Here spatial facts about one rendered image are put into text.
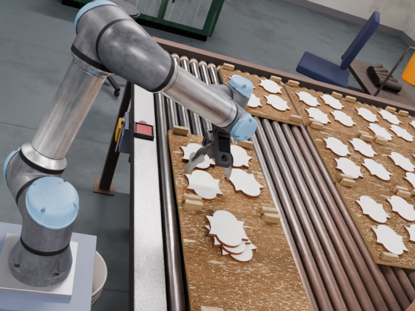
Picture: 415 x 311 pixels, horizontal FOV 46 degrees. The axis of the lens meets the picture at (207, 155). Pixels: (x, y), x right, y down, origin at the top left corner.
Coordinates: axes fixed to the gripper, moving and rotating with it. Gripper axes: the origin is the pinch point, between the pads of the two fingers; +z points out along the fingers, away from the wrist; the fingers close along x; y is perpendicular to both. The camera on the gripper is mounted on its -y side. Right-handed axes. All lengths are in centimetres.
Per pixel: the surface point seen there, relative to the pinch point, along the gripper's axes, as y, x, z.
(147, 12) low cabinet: 378, -18, 70
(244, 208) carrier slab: -7.9, -13.5, 3.9
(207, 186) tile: -0.8, -1.2, 2.5
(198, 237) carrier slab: -24.2, 4.8, 4.3
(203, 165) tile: 10.2, -1.2, 2.2
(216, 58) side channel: 108, -23, 0
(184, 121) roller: 42.2, 1.5, 4.4
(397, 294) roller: -35, -61, 7
